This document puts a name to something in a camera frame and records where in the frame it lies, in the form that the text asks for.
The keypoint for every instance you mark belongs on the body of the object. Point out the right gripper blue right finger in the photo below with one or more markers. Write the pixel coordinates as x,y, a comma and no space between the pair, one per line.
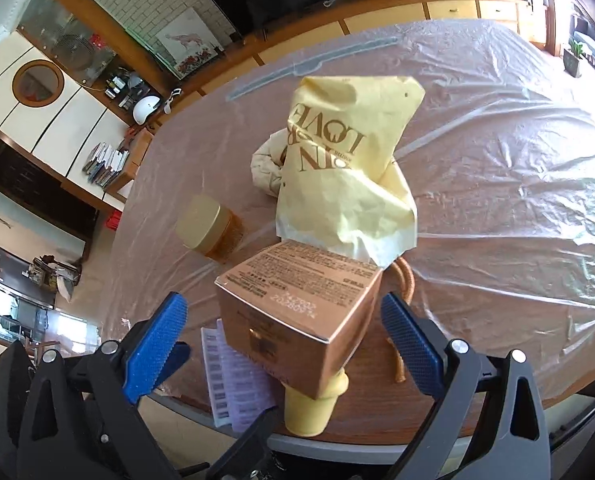
428,367

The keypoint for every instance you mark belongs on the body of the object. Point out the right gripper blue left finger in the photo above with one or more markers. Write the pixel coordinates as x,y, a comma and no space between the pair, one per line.
155,352

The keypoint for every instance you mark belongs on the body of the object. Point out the amber jar with cream lid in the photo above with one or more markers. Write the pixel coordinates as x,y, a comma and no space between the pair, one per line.
209,228

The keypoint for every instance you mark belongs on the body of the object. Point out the brown cardboard box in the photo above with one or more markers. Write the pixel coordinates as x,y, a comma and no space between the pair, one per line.
298,311

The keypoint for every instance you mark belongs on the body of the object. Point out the yellow paper bag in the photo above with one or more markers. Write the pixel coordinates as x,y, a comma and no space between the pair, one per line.
342,189

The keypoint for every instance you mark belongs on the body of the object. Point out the white paper ball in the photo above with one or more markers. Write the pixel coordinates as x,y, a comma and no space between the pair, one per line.
267,162

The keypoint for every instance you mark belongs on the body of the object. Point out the white printed paper sheet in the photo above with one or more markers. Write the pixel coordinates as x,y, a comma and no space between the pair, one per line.
239,390

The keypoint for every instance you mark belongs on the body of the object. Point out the red plastic crate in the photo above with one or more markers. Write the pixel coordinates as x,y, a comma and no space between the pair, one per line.
112,221

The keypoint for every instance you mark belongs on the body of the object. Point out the stack of books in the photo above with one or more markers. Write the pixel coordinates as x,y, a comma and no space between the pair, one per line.
104,164

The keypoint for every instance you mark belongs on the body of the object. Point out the small wooden side table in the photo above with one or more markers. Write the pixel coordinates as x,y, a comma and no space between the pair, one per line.
117,191

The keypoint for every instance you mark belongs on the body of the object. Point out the clear plastic table cover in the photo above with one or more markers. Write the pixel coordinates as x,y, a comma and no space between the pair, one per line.
499,157

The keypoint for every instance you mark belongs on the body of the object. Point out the white helmet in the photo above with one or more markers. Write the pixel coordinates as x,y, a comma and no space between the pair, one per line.
144,108

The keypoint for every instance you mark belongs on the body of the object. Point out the giraffe picture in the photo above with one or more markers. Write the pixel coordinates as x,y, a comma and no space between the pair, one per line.
187,35

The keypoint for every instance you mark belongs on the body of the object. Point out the potted green plant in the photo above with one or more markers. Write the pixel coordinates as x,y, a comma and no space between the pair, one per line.
573,57

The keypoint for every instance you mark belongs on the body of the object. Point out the glass display cabinet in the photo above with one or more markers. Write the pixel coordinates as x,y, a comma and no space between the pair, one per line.
96,51

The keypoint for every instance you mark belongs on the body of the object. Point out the wooden TV cabinet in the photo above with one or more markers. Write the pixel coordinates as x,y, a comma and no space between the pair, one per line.
533,22

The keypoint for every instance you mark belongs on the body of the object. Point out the brown bag string handle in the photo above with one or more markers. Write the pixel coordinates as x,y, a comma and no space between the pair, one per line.
399,322

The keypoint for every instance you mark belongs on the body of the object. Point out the flower picture frame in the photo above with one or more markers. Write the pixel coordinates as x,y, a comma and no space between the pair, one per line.
194,60

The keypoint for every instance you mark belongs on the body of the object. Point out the round wooden wall frame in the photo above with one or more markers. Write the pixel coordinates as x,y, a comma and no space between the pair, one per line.
38,83

